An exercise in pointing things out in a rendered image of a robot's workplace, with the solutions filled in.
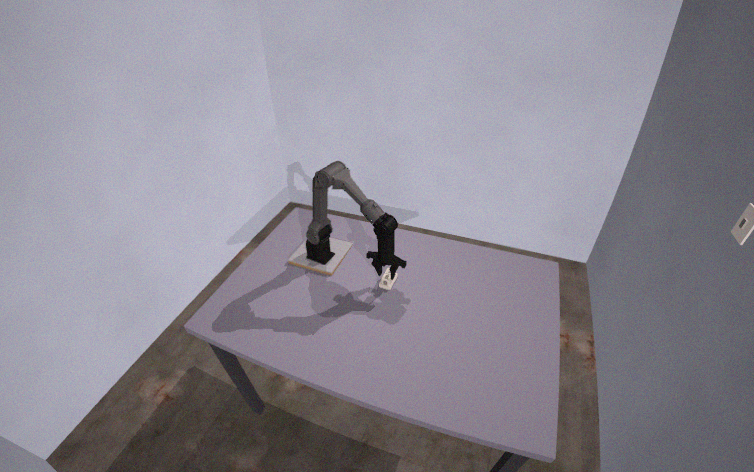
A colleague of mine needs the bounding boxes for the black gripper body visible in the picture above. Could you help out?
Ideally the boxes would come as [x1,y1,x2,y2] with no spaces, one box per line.
[366,250,406,268]

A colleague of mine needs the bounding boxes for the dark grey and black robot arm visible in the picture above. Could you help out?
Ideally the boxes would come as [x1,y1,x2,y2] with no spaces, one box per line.
[306,161,398,265]

